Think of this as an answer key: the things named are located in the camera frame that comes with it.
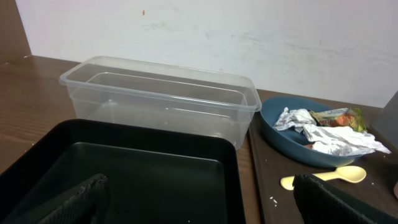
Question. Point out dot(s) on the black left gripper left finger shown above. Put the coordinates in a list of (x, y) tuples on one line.
[(74, 202)]

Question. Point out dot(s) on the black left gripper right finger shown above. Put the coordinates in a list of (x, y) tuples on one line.
[(319, 202)]

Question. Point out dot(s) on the white napkin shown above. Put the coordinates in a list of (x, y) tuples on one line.
[(342, 141)]

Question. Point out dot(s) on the green yellow snack wrapper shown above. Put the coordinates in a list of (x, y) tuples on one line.
[(351, 117)]

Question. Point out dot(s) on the white tissue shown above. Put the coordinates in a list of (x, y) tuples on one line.
[(295, 119)]

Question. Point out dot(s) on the black waste tray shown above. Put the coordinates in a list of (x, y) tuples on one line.
[(127, 174)]

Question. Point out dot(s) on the grey dishwasher rack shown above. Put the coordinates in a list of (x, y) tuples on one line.
[(386, 123)]

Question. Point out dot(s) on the clear plastic waste bin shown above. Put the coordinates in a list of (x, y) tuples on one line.
[(160, 96)]

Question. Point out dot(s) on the yellow plastic spoon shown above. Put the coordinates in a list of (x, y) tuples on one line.
[(352, 174)]

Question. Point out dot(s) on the brown serving tray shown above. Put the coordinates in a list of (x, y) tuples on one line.
[(278, 205)]

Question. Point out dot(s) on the dark blue plate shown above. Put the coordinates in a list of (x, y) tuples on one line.
[(291, 143)]

